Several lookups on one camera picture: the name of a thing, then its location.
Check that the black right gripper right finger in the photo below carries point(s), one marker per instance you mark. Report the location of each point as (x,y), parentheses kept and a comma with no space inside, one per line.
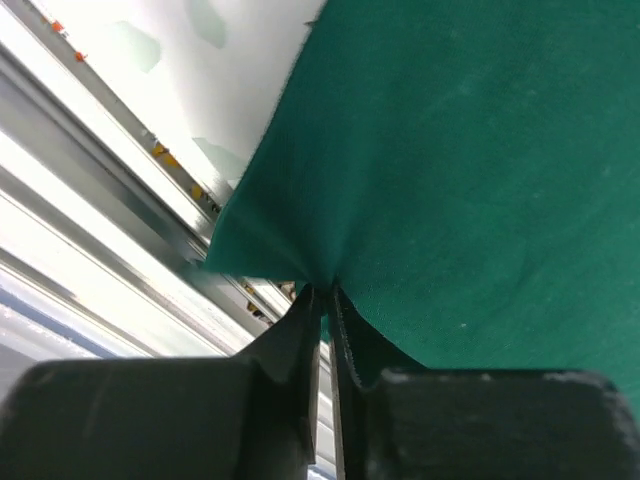
(396,419)

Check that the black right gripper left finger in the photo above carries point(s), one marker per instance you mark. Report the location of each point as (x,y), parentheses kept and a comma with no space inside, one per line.
(251,415)

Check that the dark green surgical cloth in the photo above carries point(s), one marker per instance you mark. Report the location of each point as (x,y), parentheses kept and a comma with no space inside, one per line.
(468,173)

